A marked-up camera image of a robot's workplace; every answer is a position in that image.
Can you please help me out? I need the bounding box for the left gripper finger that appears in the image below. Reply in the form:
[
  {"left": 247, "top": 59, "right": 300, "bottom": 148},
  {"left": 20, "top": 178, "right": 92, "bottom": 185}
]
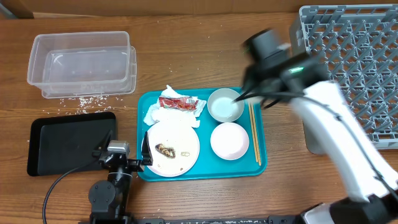
[
  {"left": 98, "top": 130, "right": 113, "bottom": 151},
  {"left": 141, "top": 131, "right": 153, "bottom": 166}
]

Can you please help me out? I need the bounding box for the wooden chopstick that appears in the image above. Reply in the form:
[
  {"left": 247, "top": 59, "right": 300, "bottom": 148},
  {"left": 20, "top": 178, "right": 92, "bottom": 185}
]
[
  {"left": 248, "top": 103, "right": 259, "bottom": 163},
  {"left": 252, "top": 105, "right": 262, "bottom": 166}
]

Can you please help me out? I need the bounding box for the brown food scrap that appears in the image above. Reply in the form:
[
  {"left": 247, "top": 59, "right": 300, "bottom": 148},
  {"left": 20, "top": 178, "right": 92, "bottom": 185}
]
[{"left": 155, "top": 144, "right": 176, "bottom": 159}]

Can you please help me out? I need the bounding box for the large white plate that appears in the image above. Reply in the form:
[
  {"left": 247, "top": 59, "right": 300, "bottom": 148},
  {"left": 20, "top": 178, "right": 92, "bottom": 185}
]
[{"left": 147, "top": 121, "right": 200, "bottom": 177}]

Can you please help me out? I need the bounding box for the grey-white bowl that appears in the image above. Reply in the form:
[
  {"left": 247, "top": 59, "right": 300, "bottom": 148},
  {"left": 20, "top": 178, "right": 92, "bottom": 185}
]
[{"left": 207, "top": 88, "right": 244, "bottom": 123}]

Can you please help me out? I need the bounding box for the small pink bowl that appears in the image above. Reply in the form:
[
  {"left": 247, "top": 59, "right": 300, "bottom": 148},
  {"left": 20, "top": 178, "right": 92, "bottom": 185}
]
[{"left": 210, "top": 123, "right": 249, "bottom": 161}]

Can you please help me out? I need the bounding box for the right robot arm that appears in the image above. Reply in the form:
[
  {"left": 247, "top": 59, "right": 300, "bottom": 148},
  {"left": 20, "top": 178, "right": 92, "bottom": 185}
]
[{"left": 239, "top": 29, "right": 397, "bottom": 223}]

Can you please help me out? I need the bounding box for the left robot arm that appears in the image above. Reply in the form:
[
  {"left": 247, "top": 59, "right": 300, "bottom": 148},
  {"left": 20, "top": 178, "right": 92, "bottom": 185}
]
[{"left": 88, "top": 133, "right": 153, "bottom": 223}]

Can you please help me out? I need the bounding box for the grey dishwasher rack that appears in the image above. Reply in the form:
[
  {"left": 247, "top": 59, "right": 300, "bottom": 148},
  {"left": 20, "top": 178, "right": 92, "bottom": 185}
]
[{"left": 289, "top": 4, "right": 397, "bottom": 150}]

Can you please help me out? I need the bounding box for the teal serving tray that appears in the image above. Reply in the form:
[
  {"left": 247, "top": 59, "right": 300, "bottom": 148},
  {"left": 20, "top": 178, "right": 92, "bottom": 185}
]
[{"left": 136, "top": 88, "right": 267, "bottom": 182}]

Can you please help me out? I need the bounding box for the scattered rice on table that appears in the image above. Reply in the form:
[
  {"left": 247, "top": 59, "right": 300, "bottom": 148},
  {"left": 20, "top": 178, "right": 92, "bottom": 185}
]
[{"left": 42, "top": 95, "right": 127, "bottom": 116}]

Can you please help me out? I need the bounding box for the black plastic tray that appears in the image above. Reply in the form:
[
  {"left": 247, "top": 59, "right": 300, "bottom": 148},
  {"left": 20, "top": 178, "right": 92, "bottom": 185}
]
[{"left": 27, "top": 112, "right": 117, "bottom": 177}]

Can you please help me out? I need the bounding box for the crumpled white napkin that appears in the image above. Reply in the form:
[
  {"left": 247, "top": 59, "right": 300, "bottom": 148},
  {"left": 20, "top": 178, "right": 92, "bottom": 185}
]
[{"left": 144, "top": 85, "right": 206, "bottom": 128}]

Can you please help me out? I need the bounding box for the red snack wrapper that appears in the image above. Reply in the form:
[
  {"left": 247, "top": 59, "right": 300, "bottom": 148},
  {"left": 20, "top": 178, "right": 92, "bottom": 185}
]
[{"left": 159, "top": 96, "right": 198, "bottom": 110}]

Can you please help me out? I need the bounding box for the clear plastic container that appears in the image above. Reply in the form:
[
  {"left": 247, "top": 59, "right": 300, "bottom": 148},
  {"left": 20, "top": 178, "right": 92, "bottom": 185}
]
[{"left": 27, "top": 31, "right": 137, "bottom": 99}]

